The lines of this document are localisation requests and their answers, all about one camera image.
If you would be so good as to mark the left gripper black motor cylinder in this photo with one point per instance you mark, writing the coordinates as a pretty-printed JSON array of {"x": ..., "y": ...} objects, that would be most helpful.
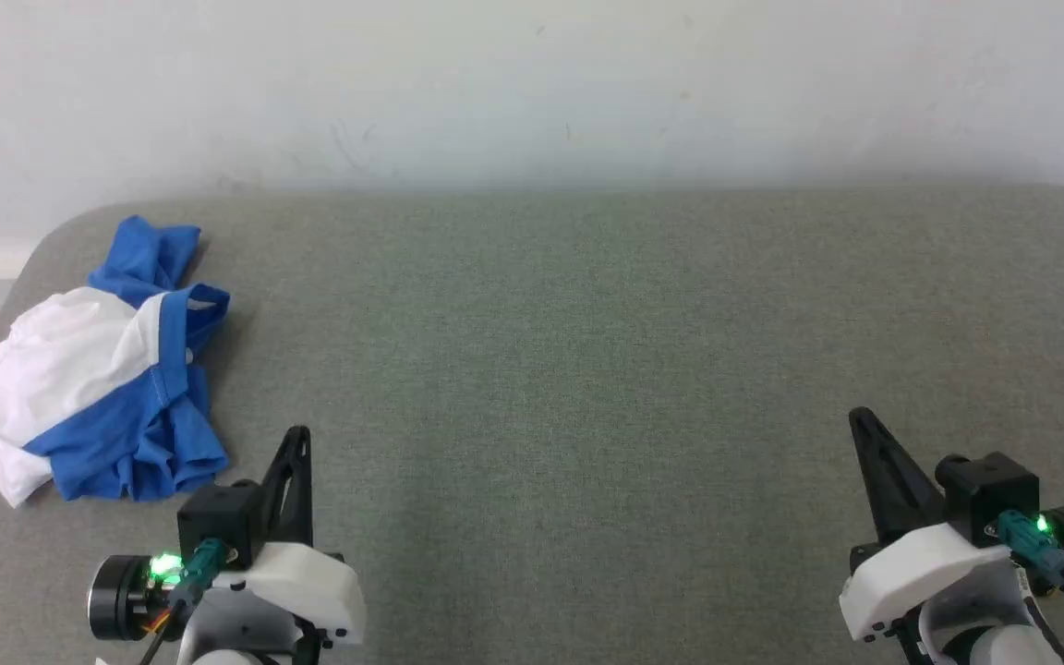
[{"x": 121, "y": 596}]

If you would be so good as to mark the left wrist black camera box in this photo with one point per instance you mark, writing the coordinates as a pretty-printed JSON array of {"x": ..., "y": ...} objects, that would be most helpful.
[{"x": 218, "y": 517}]

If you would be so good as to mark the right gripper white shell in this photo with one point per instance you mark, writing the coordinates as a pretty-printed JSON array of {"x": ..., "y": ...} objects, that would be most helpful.
[{"x": 920, "y": 573}]

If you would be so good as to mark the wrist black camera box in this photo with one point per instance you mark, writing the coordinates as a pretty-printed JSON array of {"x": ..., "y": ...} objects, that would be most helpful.
[
  {"x": 218, "y": 517},
  {"x": 985, "y": 489}
]

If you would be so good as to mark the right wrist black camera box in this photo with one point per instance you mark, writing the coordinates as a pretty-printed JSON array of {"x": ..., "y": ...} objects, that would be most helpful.
[{"x": 985, "y": 489}]

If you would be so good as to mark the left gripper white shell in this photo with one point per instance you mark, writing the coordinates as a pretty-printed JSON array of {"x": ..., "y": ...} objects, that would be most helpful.
[{"x": 310, "y": 586}]

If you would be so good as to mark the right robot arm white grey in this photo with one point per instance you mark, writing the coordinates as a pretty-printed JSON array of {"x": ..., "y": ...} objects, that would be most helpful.
[{"x": 975, "y": 619}]

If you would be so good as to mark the blue and white t-shirt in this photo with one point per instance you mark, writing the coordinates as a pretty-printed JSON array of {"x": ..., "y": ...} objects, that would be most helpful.
[{"x": 79, "y": 360}]

